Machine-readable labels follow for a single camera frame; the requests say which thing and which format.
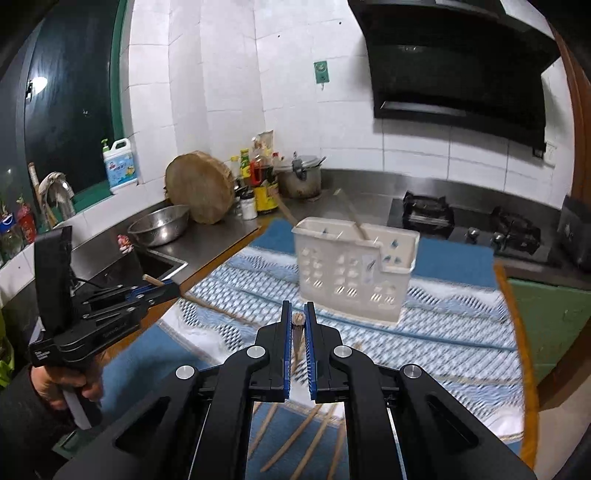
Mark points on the round wooden chopping block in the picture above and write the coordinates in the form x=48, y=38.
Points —
x=198, y=184

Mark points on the person's left hand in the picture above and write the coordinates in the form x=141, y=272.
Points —
x=51, y=383

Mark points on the blue patterned woven mat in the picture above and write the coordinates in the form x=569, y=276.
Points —
x=438, y=350

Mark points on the steel kitchen sink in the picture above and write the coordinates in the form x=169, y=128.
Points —
x=138, y=263

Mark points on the white wall socket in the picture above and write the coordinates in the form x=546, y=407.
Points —
x=551, y=152

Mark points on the person's left forearm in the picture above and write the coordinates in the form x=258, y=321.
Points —
x=23, y=429

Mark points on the black gas stove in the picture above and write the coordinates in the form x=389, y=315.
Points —
x=466, y=219

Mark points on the grey faucet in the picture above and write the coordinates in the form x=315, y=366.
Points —
x=57, y=194

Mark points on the black countertop appliance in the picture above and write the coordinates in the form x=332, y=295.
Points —
x=575, y=226

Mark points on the clear condiment bottle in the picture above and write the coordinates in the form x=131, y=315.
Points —
x=234, y=168

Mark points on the long brown chopstick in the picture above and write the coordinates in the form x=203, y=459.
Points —
x=285, y=208
x=298, y=323
x=353, y=217
x=221, y=310

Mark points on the black range hood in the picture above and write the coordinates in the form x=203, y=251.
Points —
x=461, y=69

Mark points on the green-framed window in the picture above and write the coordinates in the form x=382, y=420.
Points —
x=69, y=92

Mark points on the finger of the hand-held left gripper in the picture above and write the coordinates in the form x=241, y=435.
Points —
x=161, y=294
x=111, y=292

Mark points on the seasoning packet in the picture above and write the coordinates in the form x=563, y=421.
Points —
x=264, y=141

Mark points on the red white scrubber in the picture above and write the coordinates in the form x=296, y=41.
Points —
x=124, y=243

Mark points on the dark soy sauce bottle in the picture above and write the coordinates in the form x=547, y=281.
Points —
x=265, y=196

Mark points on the white jar with black lid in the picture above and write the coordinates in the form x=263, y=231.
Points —
x=249, y=210

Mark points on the red canister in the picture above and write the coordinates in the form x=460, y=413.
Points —
x=27, y=221

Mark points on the green wall hook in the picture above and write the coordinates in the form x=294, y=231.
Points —
x=322, y=69

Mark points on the bunch of wooden chopsticks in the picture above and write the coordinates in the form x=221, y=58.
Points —
x=295, y=434

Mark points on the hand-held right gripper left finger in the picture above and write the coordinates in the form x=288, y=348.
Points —
x=287, y=350

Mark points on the yellow-capped sauce bottle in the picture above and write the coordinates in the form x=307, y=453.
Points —
x=244, y=166

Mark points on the white detergent jug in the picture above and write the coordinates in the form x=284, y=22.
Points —
x=121, y=168

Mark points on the steel colander bowl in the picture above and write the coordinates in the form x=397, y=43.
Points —
x=159, y=226

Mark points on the metal pressure cooker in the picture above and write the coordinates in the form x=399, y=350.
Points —
x=300, y=182

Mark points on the white plastic utensil holder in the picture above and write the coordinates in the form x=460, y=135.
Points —
x=323, y=277

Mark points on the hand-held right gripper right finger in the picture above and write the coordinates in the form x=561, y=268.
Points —
x=310, y=350

